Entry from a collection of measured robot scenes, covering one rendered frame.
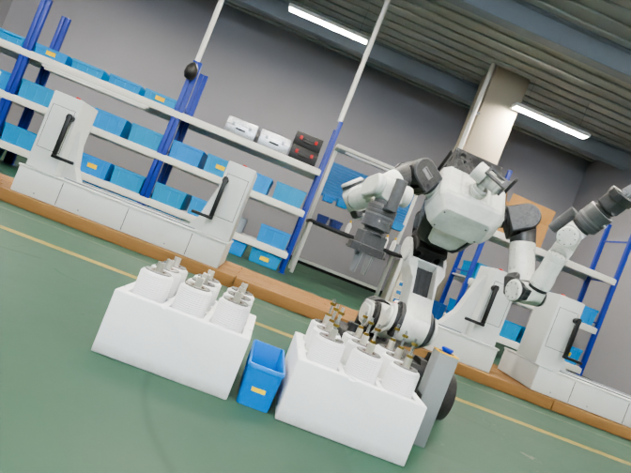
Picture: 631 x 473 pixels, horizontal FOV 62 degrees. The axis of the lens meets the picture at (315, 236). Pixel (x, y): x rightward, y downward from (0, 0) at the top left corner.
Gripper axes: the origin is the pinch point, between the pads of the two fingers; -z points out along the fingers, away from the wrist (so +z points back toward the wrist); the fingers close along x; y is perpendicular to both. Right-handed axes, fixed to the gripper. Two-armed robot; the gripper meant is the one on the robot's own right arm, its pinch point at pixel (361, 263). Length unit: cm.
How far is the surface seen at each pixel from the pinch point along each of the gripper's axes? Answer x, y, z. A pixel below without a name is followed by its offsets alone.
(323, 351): -3.1, -4.0, -27.1
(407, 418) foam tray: 22.3, -17.4, -35.4
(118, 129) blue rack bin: -59, 521, 35
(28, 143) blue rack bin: -141, 554, -17
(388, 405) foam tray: 16.3, -15.0, -34.1
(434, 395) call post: 44, -1, -32
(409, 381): 21.3, -13.6, -26.2
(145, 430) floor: -49, -26, -49
